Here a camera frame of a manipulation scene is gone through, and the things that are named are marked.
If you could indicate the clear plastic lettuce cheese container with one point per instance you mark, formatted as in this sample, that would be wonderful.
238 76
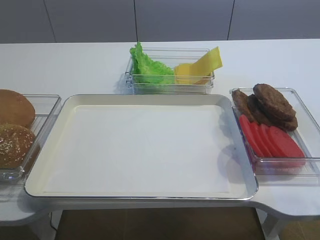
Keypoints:
170 84

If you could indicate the flat yellow cheese slice stack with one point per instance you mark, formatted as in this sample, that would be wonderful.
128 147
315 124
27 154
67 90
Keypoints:
185 72

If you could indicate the green lettuce leaf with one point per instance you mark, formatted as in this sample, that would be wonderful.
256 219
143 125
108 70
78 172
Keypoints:
149 71

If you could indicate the upright yellow cheese slice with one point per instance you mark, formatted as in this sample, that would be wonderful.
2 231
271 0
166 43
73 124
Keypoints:
207 63

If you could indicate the silver metal baking tray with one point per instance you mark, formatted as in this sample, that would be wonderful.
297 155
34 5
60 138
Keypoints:
243 184

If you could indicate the white parchment paper sheet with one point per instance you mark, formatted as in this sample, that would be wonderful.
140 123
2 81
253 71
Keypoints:
140 150

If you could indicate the left brown beef patty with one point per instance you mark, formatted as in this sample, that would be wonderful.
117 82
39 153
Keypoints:
240 101

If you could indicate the brown beef patty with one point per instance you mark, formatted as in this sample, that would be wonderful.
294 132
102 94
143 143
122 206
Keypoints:
273 102
262 118
240 101

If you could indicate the rear red tomato slice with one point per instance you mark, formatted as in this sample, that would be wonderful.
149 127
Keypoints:
246 129

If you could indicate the red tomato slice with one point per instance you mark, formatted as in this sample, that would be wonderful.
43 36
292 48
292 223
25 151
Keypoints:
261 148
286 148
246 129
262 129

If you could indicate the middle brown beef patty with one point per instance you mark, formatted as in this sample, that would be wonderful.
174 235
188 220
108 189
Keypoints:
262 118

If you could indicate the top brown beef patty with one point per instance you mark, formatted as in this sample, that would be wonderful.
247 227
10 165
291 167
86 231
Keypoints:
273 102

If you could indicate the clear plastic bun container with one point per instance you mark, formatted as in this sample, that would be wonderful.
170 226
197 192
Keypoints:
47 107

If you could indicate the clear plastic patty tomato container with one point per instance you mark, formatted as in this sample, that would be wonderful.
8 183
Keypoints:
292 171

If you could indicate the front red tomato slice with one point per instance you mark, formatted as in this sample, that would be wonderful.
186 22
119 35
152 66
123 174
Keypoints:
286 148

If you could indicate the sesame top bun front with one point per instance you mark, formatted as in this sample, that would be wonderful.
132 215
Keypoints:
15 143

